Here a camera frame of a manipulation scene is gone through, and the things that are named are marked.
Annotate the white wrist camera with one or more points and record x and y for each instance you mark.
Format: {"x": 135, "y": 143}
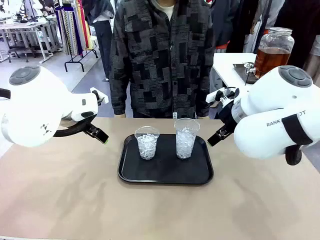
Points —
{"x": 98, "y": 95}
{"x": 222, "y": 95}

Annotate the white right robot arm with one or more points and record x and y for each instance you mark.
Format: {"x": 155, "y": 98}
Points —
{"x": 272, "y": 110}

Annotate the person's right forearm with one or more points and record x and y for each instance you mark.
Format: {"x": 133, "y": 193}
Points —
{"x": 118, "y": 97}

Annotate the clothes rack with fabrics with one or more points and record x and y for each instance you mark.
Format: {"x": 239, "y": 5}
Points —
{"x": 72, "y": 27}

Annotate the black plastic serving tray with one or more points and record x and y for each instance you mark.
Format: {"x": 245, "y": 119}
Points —
{"x": 165, "y": 172}

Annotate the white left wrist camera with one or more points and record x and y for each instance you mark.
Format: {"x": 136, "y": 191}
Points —
{"x": 98, "y": 95}

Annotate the bystander in navy coat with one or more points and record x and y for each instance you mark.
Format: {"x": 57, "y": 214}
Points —
{"x": 225, "y": 22}

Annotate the short clear iced cup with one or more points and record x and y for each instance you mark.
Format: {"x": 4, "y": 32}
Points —
{"x": 147, "y": 146}

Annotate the person's left forearm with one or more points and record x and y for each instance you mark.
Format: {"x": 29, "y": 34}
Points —
{"x": 205, "y": 97}

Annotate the bystander in black coat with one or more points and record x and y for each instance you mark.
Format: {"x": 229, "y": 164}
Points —
{"x": 302, "y": 20}

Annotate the bystander in grey jacket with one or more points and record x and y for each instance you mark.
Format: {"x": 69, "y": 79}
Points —
{"x": 268, "y": 12}

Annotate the dark mat under dispenser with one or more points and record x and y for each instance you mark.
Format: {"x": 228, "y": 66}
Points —
{"x": 241, "y": 71}

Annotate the white side table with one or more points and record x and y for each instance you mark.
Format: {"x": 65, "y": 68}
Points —
{"x": 225, "y": 65}

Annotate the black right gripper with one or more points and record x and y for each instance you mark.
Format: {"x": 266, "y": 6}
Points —
{"x": 228, "y": 115}

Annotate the mannequin with dark trousers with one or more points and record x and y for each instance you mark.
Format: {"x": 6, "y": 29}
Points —
{"x": 103, "y": 37}

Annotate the black stool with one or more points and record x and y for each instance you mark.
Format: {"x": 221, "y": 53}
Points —
{"x": 21, "y": 51}

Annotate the white work table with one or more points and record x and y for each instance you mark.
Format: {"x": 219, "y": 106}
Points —
{"x": 27, "y": 27}

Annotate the person's left hand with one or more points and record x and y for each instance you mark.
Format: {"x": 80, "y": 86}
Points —
{"x": 202, "y": 116}

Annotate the person's right hand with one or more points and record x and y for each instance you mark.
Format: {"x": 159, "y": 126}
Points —
{"x": 120, "y": 115}

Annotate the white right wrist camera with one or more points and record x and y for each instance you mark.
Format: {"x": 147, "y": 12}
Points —
{"x": 222, "y": 95}

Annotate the person in patchwork jacket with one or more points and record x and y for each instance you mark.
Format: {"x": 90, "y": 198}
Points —
{"x": 162, "y": 62}

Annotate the glass tea dispenser jar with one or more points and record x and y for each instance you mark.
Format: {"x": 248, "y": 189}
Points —
{"x": 271, "y": 50}

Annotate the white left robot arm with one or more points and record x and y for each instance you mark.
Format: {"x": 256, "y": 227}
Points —
{"x": 37, "y": 105}

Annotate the tall clear iced cup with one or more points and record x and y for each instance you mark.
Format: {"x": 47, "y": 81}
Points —
{"x": 186, "y": 142}

